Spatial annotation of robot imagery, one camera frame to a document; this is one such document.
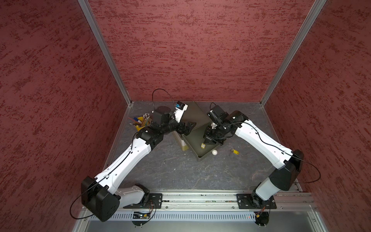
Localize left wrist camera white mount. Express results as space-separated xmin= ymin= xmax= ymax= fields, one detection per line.
xmin=174 ymin=101 xmax=188 ymax=123

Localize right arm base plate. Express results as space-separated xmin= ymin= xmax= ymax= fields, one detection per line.
xmin=236 ymin=193 xmax=277 ymax=210

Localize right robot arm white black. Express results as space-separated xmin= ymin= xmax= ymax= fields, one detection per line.
xmin=203 ymin=105 xmax=304 ymax=208

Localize olive top drawer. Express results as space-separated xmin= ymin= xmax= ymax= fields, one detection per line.
xmin=181 ymin=126 xmax=230 ymax=162

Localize yellow pencil cup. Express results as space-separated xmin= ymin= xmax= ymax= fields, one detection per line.
xmin=134 ymin=117 xmax=151 ymax=131

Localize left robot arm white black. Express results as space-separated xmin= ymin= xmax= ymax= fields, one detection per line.
xmin=79 ymin=101 xmax=196 ymax=222

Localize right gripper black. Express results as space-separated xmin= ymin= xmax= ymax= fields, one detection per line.
xmin=203 ymin=121 xmax=230 ymax=145

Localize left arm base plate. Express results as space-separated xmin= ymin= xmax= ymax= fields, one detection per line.
xmin=123 ymin=193 xmax=163 ymax=209

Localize pencils in cup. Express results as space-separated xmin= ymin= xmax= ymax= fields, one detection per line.
xmin=129 ymin=113 xmax=152 ymax=128

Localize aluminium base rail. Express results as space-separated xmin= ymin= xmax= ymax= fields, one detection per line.
xmin=73 ymin=189 xmax=328 ymax=232

